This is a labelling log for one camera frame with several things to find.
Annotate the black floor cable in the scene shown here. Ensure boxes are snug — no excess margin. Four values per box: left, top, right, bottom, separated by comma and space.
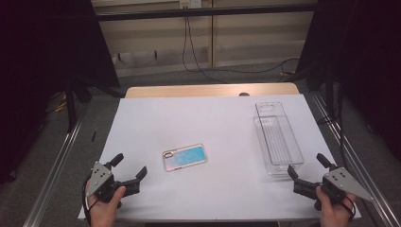
220, 57, 301, 76

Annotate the black horizontal bar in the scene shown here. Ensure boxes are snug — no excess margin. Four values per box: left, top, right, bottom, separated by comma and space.
94, 3, 318, 22

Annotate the person's left hand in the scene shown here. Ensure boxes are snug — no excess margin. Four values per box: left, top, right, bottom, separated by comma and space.
84, 185, 127, 227

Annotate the white wall socket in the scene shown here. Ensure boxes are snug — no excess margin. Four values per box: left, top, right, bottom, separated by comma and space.
179, 0, 202, 9

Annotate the white table mat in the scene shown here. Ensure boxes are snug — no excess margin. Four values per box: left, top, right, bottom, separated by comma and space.
78, 94, 362, 221

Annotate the aluminium rail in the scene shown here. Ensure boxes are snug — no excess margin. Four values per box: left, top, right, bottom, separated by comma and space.
311, 92, 401, 227
23, 105, 88, 227

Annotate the yellow cable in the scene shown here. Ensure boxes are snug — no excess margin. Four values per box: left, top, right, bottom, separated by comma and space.
53, 99, 68, 114

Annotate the person's right hand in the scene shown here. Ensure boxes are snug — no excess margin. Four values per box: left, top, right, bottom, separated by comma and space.
315, 185, 357, 227

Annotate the black curtain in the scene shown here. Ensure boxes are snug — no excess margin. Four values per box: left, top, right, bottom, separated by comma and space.
0, 0, 121, 185
296, 0, 401, 162

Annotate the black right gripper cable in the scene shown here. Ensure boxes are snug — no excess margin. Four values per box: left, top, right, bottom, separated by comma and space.
341, 195, 357, 220

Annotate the black hanging cable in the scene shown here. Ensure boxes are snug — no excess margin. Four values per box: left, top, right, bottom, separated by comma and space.
182, 16, 229, 85

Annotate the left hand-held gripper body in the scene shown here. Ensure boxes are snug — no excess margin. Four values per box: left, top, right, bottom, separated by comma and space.
86, 161, 126, 204

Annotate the blue phone case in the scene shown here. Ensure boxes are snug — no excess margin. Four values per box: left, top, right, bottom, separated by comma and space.
162, 143, 208, 173

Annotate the clear plastic box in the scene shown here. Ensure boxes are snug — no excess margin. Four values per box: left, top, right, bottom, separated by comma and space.
253, 101, 305, 177

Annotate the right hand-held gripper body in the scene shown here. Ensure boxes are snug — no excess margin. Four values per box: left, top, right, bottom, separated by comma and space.
315, 166, 375, 212

